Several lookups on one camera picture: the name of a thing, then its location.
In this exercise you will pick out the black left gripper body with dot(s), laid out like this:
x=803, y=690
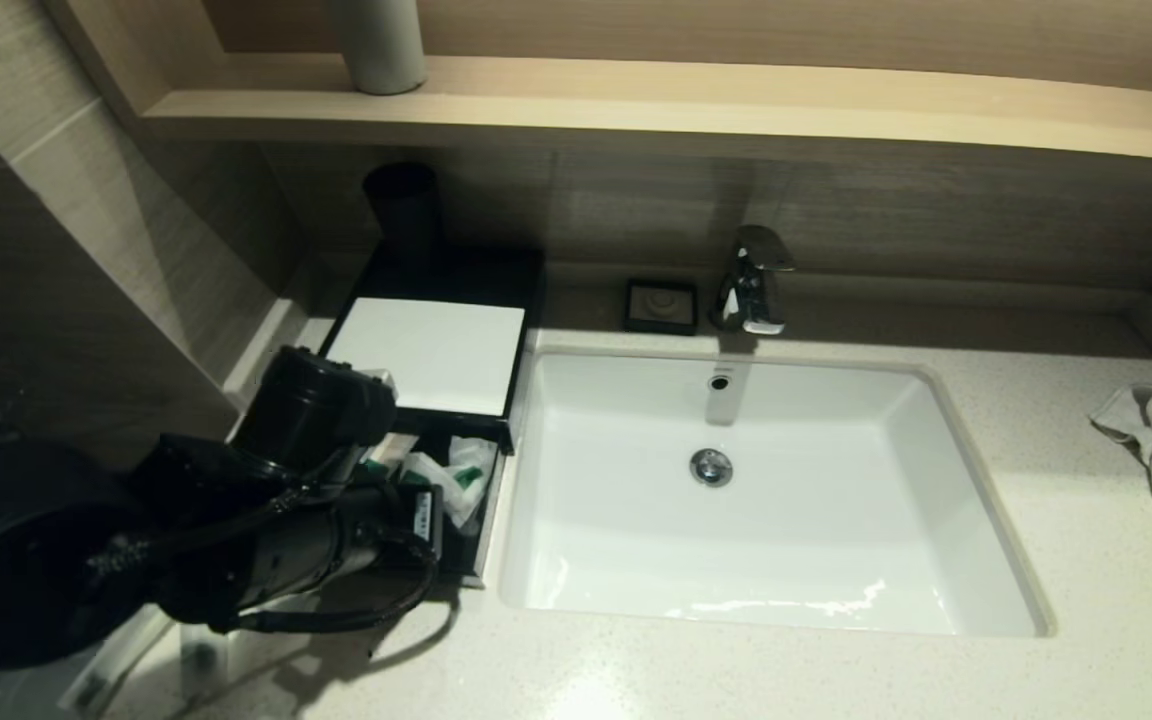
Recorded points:
x=423, y=525

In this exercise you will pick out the black tray with white liner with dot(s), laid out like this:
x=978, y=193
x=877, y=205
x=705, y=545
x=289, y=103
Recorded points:
x=461, y=545

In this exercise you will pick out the small clear green-label packet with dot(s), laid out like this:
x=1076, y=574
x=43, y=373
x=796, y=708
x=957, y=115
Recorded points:
x=433, y=482

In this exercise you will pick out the beige grey green-label packet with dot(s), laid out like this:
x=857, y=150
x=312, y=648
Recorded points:
x=394, y=450

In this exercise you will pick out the long clear toothbrush packet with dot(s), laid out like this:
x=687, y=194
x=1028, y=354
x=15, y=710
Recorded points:
x=101, y=672

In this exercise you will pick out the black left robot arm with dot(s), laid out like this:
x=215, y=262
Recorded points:
x=36, y=560

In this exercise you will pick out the black amenity box housing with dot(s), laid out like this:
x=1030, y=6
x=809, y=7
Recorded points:
x=466, y=275

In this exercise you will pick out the clear packet with black comb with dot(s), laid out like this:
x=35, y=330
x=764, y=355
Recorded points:
x=201, y=655

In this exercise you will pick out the chrome drain stopper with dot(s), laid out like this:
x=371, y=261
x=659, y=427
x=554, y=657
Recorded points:
x=711, y=468

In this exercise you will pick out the black cup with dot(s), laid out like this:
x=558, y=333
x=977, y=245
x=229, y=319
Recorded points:
x=403, y=215

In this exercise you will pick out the black square soap dish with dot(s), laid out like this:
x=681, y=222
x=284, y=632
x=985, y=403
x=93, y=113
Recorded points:
x=661, y=306

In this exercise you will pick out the chrome faucet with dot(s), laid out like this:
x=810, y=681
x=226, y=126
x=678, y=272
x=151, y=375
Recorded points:
x=751, y=290

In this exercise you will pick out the white ceramic sink basin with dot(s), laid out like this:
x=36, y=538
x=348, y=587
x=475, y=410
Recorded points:
x=836, y=520

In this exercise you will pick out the grey cylindrical cup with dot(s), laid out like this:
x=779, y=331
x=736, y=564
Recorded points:
x=381, y=50

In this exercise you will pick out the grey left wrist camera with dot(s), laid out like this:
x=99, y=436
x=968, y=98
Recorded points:
x=378, y=378

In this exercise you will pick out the light wooden wall shelf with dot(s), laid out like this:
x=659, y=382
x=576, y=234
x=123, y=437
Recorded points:
x=736, y=110

